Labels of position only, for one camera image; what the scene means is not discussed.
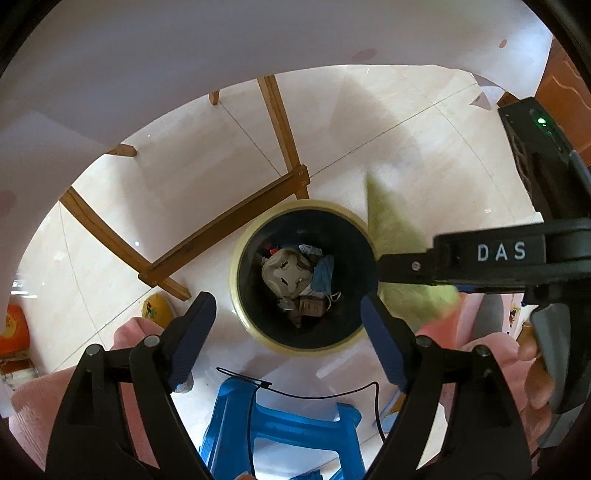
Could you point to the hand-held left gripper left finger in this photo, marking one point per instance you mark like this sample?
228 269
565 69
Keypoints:
191 332

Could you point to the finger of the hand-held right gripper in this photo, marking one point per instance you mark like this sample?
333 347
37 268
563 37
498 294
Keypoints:
406 267

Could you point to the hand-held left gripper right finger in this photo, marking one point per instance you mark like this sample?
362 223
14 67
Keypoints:
383 341

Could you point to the yellow-green cloth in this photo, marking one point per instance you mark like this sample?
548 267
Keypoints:
392 226

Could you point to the round black trash bin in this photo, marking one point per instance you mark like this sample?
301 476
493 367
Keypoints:
351 249

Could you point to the small brown carton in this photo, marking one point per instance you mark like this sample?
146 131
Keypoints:
310 307

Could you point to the blue face mask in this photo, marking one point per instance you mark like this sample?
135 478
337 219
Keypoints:
323 274

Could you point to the brown moulded pulp tray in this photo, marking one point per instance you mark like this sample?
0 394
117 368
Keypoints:
286 272

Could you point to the person's right hand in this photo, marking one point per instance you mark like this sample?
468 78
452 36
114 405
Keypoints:
538 383

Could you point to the yellow slipper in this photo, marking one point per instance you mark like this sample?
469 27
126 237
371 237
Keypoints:
154 307

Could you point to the person's pink trousers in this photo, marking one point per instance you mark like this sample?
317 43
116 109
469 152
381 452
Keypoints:
138 330

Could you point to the blue plastic stool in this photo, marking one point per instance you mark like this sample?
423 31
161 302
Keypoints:
286 424

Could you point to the brown wooden door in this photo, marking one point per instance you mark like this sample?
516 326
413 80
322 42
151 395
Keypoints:
568 87

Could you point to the red bucket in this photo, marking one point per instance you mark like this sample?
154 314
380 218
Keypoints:
11 332

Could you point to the wooden table frame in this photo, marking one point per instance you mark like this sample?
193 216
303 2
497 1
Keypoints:
221 221

